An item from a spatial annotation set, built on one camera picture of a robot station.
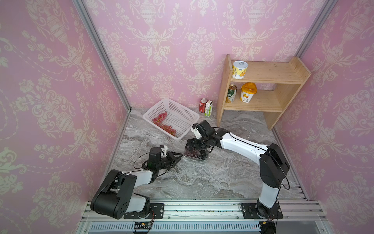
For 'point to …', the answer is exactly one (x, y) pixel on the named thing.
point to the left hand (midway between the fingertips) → (183, 157)
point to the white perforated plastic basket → (172, 118)
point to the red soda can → (202, 107)
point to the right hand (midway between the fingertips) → (191, 146)
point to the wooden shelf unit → (267, 87)
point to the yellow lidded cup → (248, 89)
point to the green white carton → (209, 108)
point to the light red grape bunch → (158, 120)
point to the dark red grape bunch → (192, 153)
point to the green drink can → (231, 93)
